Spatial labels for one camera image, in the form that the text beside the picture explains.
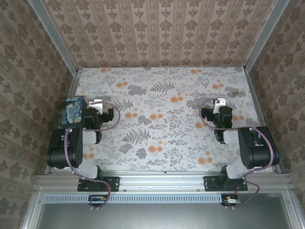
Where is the grey sheet metal panel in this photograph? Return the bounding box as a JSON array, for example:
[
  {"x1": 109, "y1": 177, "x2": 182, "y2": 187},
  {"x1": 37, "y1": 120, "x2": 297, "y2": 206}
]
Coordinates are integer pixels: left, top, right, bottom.
[{"x1": 35, "y1": 202, "x2": 293, "y2": 229}]

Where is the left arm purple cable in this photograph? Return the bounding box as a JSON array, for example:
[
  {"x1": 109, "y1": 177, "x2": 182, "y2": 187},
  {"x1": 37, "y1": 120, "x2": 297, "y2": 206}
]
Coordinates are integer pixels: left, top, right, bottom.
[{"x1": 64, "y1": 101, "x2": 122, "y2": 210}]

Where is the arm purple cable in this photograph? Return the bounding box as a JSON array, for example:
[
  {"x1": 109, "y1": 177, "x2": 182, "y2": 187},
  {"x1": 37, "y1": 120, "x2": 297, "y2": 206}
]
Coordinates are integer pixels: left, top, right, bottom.
[
  {"x1": 64, "y1": 101, "x2": 122, "y2": 210},
  {"x1": 199, "y1": 98, "x2": 275, "y2": 209}
]

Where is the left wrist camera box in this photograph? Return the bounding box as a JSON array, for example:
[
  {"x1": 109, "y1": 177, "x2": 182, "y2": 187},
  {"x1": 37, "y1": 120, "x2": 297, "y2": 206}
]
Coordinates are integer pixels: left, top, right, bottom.
[{"x1": 89, "y1": 99, "x2": 105, "y2": 113}]

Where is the small circuit board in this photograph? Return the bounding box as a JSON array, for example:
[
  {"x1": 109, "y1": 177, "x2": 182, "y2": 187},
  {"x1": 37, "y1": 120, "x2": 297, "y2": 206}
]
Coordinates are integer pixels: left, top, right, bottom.
[
  {"x1": 88, "y1": 194, "x2": 110, "y2": 207},
  {"x1": 221, "y1": 194, "x2": 241, "y2": 206}
]

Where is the starry night print box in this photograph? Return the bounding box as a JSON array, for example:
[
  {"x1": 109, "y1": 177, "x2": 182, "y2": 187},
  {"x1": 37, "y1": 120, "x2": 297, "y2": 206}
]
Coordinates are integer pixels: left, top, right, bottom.
[{"x1": 58, "y1": 96, "x2": 87, "y2": 129}]

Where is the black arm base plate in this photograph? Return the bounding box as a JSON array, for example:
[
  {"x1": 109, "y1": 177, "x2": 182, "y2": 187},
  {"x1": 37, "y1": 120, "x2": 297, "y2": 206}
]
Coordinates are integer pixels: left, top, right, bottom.
[
  {"x1": 203, "y1": 176, "x2": 248, "y2": 192},
  {"x1": 77, "y1": 176, "x2": 120, "y2": 192}
]

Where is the white slotted cable duct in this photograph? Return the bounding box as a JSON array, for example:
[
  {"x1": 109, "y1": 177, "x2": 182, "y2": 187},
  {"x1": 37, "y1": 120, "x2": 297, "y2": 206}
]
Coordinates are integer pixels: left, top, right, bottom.
[{"x1": 44, "y1": 193, "x2": 221, "y2": 204}]

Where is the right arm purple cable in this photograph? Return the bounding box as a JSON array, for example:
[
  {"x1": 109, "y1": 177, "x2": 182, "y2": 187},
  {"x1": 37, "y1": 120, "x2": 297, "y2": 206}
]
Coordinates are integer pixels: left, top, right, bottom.
[{"x1": 199, "y1": 98, "x2": 275, "y2": 209}]

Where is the aluminium corner post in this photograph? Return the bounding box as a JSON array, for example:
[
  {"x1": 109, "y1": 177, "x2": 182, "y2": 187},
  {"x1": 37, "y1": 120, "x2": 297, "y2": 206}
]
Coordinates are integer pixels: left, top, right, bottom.
[
  {"x1": 28, "y1": 0, "x2": 79, "y2": 75},
  {"x1": 243, "y1": 0, "x2": 290, "y2": 72}
]

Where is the aluminium mounting rail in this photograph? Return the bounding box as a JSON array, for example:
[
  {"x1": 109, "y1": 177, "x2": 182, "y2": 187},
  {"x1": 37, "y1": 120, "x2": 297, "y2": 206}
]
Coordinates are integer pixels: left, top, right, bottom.
[{"x1": 35, "y1": 171, "x2": 293, "y2": 192}]

